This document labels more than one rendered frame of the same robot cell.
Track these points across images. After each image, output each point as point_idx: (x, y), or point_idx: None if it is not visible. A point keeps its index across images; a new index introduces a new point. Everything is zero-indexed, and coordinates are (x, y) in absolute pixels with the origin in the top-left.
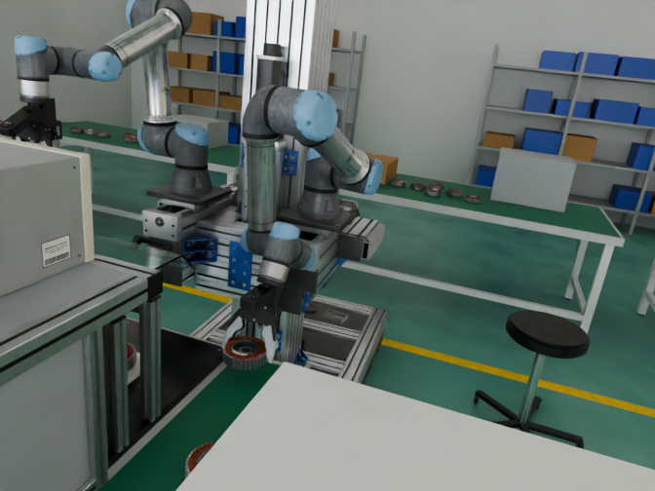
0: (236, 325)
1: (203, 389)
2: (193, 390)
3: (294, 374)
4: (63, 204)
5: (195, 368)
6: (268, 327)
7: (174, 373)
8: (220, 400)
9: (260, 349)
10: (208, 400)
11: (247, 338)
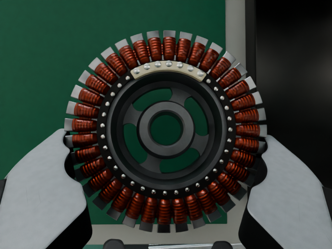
0: (288, 201)
1: (225, 35)
2: (243, 25)
3: None
4: None
5: (285, 68)
6: (17, 246)
7: (318, 23)
8: (164, 15)
9: (98, 146)
10: (190, 2)
11: (199, 204)
